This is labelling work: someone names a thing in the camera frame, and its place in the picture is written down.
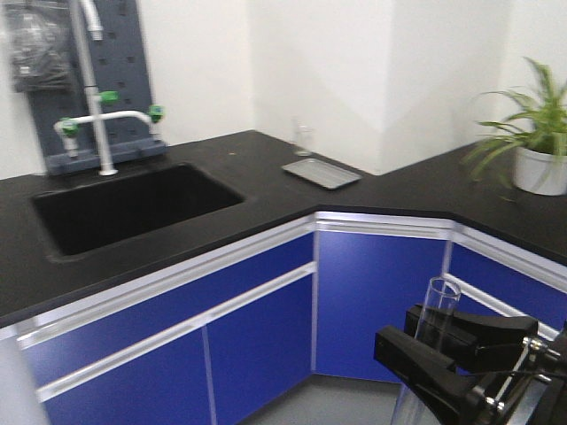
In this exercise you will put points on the blue cabinet drawer front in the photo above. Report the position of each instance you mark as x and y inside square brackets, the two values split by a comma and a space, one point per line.
[81, 334]

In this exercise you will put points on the blue cabinet door middle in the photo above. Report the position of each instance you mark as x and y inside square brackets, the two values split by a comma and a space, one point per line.
[261, 350]

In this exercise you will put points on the blue cabinet door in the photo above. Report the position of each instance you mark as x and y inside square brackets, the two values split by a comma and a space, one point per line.
[165, 386]
[261, 350]

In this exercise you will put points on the grey pegboard drying rack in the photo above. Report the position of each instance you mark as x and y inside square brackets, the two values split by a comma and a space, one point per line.
[120, 65]

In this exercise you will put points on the white lab faucet green knobs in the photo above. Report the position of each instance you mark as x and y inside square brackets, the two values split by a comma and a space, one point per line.
[86, 25]

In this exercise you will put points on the tall clear glass tube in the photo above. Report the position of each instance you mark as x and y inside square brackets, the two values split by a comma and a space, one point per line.
[441, 299]

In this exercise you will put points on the black lab sink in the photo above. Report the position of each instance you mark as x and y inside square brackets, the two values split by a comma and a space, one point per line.
[92, 216]

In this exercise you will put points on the blue right cabinet front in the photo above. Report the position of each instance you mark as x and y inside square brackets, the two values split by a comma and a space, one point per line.
[518, 290]

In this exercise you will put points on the green spider plant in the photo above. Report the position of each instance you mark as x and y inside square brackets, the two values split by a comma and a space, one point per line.
[539, 124]

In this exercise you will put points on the silver metal tray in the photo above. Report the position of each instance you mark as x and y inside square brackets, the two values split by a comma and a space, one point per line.
[321, 173]

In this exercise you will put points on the clear glass beaker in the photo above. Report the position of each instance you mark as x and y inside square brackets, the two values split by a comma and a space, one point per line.
[302, 137]

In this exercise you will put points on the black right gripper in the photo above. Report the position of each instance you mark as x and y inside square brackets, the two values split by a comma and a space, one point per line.
[490, 370]

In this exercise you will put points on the blue corner cabinet panel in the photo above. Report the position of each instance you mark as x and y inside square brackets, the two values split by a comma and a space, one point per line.
[366, 282]

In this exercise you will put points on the white plant pot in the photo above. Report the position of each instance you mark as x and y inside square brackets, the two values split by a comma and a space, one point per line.
[539, 173]

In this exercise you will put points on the blue cabinet door left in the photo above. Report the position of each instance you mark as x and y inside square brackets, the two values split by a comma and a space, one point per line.
[165, 386]

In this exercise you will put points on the clear plastic bag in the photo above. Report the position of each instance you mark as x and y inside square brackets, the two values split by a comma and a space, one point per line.
[38, 35]

